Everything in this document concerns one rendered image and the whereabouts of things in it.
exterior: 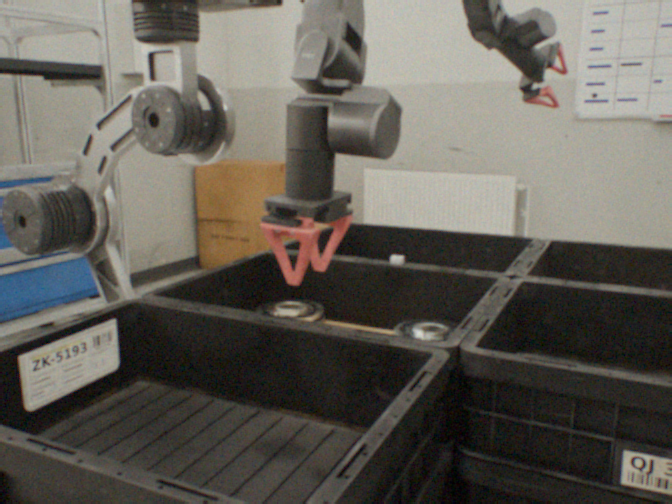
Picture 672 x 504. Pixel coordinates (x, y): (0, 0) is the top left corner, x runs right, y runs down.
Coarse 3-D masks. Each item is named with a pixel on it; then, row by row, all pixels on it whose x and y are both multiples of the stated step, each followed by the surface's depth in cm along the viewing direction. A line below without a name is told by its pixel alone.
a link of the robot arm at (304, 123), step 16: (304, 96) 69; (320, 96) 68; (336, 96) 67; (288, 112) 68; (304, 112) 67; (320, 112) 67; (288, 128) 68; (304, 128) 67; (320, 128) 67; (288, 144) 69; (304, 144) 68; (320, 144) 68
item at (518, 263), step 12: (324, 228) 121; (384, 228) 123; (396, 228) 122; (408, 228) 121; (420, 228) 121; (516, 240) 112; (528, 240) 112; (540, 240) 109; (288, 252) 101; (528, 252) 100; (408, 264) 92; (420, 264) 92; (516, 264) 94; (504, 276) 86
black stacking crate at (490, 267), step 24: (360, 240) 126; (384, 240) 124; (408, 240) 122; (432, 240) 119; (456, 240) 117; (480, 240) 115; (504, 240) 113; (432, 264) 120; (456, 264) 118; (480, 264) 116; (504, 264) 114
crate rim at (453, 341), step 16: (256, 256) 98; (288, 256) 99; (320, 256) 97; (208, 272) 88; (416, 272) 90; (432, 272) 89; (448, 272) 88; (464, 272) 88; (160, 288) 80; (176, 288) 81; (496, 288) 81; (192, 304) 73; (480, 304) 73; (288, 320) 68; (304, 320) 68; (464, 320) 68; (384, 336) 63; (400, 336) 63; (464, 336) 63; (448, 352) 60
